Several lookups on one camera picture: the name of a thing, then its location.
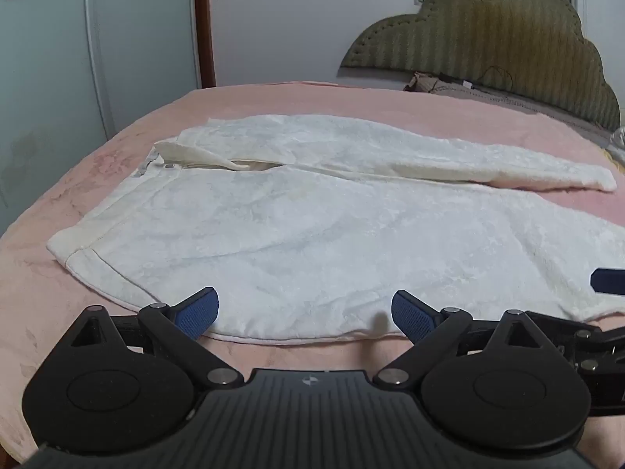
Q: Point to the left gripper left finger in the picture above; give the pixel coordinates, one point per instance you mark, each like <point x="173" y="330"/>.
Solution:
<point x="173" y="332"/>

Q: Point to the white jacquard pants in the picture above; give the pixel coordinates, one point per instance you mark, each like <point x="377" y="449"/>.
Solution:
<point x="306" y="225"/>

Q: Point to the frosted glass wardrobe door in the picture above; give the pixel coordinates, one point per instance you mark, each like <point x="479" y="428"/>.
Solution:
<point x="74" y="73"/>

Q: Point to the brown wooden door frame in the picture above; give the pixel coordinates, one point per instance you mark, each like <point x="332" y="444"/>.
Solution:
<point x="204" y="43"/>

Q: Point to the olive upholstered headboard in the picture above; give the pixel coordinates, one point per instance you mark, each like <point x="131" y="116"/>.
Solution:
<point x="532" y="48"/>

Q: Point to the patterned pillow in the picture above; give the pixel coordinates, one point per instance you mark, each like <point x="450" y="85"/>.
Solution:
<point x="465" y="90"/>

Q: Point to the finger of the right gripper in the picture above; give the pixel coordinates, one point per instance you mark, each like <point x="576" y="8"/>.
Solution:
<point x="608" y="281"/>

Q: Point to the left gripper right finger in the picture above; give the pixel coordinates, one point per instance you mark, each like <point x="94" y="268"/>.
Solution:
<point x="435" y="336"/>

